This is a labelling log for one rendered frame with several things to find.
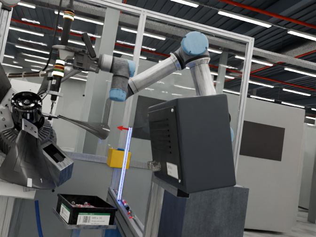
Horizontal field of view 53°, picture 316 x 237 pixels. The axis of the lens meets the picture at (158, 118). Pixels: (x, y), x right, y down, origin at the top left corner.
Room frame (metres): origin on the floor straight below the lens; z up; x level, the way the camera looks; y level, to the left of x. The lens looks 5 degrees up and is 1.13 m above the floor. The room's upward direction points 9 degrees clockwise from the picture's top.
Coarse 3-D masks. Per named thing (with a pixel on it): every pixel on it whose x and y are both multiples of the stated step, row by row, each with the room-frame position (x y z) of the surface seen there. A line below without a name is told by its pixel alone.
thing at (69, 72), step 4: (68, 68) 1.52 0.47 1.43; (72, 68) 1.51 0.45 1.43; (64, 72) 1.48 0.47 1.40; (68, 72) 1.47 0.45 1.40; (72, 72) 1.47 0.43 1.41; (76, 72) 1.46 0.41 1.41; (64, 76) 1.45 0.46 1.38; (68, 76) 1.44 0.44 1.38; (44, 80) 1.51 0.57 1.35; (64, 80) 1.41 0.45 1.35; (44, 84) 1.47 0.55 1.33; (40, 88) 1.46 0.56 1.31; (44, 88) 1.42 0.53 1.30; (40, 92) 1.41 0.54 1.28; (44, 92) 1.38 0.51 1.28
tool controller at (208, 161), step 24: (192, 96) 0.62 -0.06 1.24; (216, 96) 0.63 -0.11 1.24; (168, 120) 0.67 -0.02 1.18; (192, 120) 0.62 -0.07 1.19; (216, 120) 0.63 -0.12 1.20; (168, 144) 0.69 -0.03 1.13; (192, 144) 0.62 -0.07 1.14; (216, 144) 0.63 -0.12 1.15; (168, 168) 0.71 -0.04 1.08; (192, 168) 0.62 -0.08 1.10; (216, 168) 0.63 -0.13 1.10; (192, 192) 0.62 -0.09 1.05
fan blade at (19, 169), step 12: (24, 132) 1.21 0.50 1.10; (24, 144) 1.19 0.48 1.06; (36, 144) 1.25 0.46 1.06; (12, 156) 1.12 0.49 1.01; (24, 156) 1.16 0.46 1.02; (36, 156) 1.22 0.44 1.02; (0, 168) 1.08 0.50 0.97; (12, 168) 1.10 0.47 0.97; (24, 168) 1.14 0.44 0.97; (36, 168) 1.19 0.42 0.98; (12, 180) 1.09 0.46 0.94; (24, 180) 1.12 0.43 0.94; (36, 180) 1.16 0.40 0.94; (48, 180) 1.21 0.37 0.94
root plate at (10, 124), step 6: (0, 108) 1.25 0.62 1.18; (6, 108) 1.26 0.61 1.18; (0, 114) 1.25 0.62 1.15; (6, 114) 1.26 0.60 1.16; (0, 120) 1.25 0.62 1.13; (6, 120) 1.27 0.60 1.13; (12, 120) 1.28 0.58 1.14; (0, 126) 1.26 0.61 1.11; (6, 126) 1.27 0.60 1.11; (12, 126) 1.29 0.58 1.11
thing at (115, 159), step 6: (114, 150) 1.63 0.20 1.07; (120, 150) 1.64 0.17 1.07; (108, 156) 1.74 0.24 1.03; (114, 156) 1.63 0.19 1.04; (120, 156) 1.64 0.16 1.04; (108, 162) 1.70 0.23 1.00; (114, 162) 1.63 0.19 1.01; (120, 162) 1.64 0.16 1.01; (126, 162) 1.65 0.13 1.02; (126, 168) 1.65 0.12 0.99
